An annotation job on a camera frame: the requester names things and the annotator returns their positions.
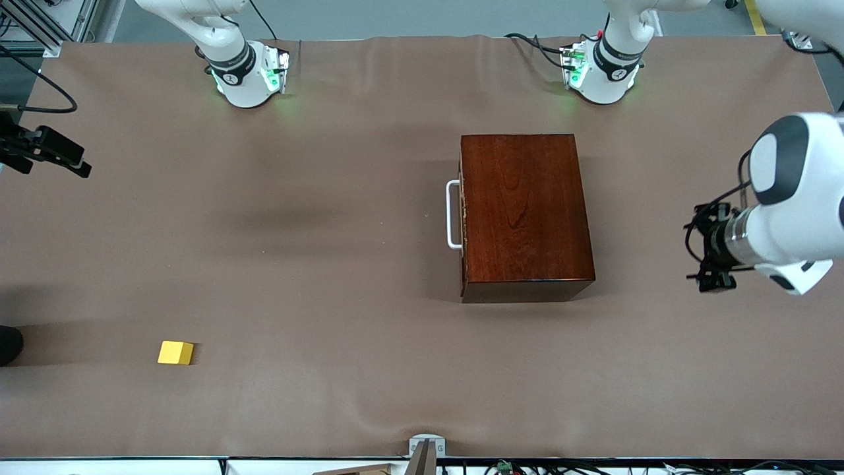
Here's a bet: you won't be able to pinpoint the yellow block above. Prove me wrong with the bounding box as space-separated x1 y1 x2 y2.
158 340 195 366

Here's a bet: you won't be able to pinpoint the light wood drawer tray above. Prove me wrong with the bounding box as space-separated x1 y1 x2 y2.
446 152 467 298

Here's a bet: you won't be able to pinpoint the dark brown wooden cabinet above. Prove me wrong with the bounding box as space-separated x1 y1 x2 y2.
459 134 597 304

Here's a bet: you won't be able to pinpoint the brown table mat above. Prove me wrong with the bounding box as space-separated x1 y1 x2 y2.
0 34 844 460

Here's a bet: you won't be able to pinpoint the light wooden board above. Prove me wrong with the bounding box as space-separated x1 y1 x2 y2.
313 464 394 475

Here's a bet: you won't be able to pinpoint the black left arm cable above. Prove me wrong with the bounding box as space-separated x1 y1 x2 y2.
683 148 756 281

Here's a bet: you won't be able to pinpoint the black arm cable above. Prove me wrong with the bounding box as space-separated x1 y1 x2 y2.
683 148 756 281
0 43 78 113

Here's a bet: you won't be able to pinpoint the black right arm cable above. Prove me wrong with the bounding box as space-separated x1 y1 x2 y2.
0 43 78 113

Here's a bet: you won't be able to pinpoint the black right base cable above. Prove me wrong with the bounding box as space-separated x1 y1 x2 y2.
247 0 278 42

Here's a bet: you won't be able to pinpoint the black left base cables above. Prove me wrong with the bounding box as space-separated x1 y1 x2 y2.
504 32 581 70

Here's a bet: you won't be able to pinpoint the metal table edge bracket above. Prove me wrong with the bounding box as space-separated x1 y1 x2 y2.
404 434 446 475

